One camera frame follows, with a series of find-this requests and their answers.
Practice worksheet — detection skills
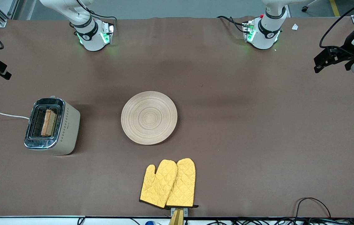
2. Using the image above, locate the looped black cable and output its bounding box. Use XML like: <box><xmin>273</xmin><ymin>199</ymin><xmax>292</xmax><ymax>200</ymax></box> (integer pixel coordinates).
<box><xmin>294</xmin><ymin>197</ymin><xmax>332</xmax><ymax>219</ymax></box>

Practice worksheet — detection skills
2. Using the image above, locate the brown table cover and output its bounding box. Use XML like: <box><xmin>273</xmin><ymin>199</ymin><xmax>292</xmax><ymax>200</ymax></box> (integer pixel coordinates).
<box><xmin>0</xmin><ymin>16</ymin><xmax>354</xmax><ymax>218</ymax></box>

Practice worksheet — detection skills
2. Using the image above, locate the grey metal bracket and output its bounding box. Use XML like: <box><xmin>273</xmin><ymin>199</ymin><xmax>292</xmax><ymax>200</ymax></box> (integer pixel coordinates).
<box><xmin>170</xmin><ymin>207</ymin><xmax>189</xmax><ymax>217</ymax></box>

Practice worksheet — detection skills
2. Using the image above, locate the yellow quilted oven mitt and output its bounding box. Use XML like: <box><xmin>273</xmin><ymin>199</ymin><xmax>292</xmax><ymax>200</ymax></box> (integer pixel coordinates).
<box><xmin>166</xmin><ymin>158</ymin><xmax>199</xmax><ymax>208</ymax></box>
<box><xmin>139</xmin><ymin>159</ymin><xmax>178</xmax><ymax>209</ymax></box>

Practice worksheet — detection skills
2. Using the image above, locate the round wooden plate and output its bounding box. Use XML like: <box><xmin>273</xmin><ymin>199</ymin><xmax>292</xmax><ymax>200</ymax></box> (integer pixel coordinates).
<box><xmin>121</xmin><ymin>91</ymin><xmax>178</xmax><ymax>145</ymax></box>

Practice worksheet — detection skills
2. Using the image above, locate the black arm base cable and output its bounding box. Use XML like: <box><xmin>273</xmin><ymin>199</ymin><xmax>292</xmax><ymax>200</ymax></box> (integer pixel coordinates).
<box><xmin>76</xmin><ymin>0</ymin><xmax>118</xmax><ymax>25</ymax></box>
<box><xmin>217</xmin><ymin>15</ymin><xmax>247</xmax><ymax>33</ymax></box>

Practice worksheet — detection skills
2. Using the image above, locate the black right arm base cable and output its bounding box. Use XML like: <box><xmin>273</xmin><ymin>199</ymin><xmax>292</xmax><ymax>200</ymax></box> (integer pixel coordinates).
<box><xmin>76</xmin><ymin>0</ymin><xmax>118</xmax><ymax>25</ymax></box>

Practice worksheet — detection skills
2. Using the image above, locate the white toaster power cord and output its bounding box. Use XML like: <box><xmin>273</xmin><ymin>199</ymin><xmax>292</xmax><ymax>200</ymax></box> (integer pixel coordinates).
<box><xmin>0</xmin><ymin>111</ymin><xmax>30</xmax><ymax>120</ymax></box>

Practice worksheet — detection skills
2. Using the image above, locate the tangled black cable bundle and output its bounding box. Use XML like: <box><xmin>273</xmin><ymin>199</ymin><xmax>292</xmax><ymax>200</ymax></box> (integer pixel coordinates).
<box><xmin>205</xmin><ymin>217</ymin><xmax>354</xmax><ymax>225</ymax></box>

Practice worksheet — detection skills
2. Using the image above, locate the brown toast slice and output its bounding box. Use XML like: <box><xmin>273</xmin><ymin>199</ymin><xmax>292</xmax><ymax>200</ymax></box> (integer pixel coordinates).
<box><xmin>41</xmin><ymin>109</ymin><xmax>57</xmax><ymax>137</ymax></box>

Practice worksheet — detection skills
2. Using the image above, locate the upright aluminium frame profile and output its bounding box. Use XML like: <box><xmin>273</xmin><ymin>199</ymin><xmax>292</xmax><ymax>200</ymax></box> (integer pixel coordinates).
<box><xmin>7</xmin><ymin>0</ymin><xmax>21</xmax><ymax>20</ymax></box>

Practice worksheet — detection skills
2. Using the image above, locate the black left arm base cable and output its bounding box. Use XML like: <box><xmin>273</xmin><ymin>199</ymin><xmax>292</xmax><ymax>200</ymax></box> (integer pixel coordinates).
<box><xmin>217</xmin><ymin>15</ymin><xmax>247</xmax><ymax>33</ymax></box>

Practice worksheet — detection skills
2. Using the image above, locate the cream chrome two-slot toaster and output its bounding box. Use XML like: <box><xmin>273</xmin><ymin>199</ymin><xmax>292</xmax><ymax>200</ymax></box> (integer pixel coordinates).
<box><xmin>24</xmin><ymin>96</ymin><xmax>81</xmax><ymax>156</ymax></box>

